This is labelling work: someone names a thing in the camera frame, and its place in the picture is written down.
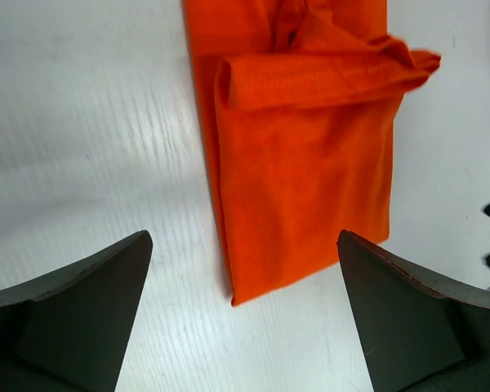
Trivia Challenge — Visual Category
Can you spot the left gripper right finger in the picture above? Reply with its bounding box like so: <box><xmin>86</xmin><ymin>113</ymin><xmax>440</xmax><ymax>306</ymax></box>
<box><xmin>337</xmin><ymin>230</ymin><xmax>490</xmax><ymax>391</ymax></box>

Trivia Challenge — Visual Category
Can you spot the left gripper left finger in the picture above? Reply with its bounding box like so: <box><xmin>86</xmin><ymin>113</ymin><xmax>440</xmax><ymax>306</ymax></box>
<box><xmin>0</xmin><ymin>230</ymin><xmax>153</xmax><ymax>391</ymax></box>

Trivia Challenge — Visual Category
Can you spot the orange t-shirt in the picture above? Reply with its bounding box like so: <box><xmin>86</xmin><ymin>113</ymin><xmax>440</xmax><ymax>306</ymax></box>
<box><xmin>184</xmin><ymin>1</ymin><xmax>441</xmax><ymax>306</ymax></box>

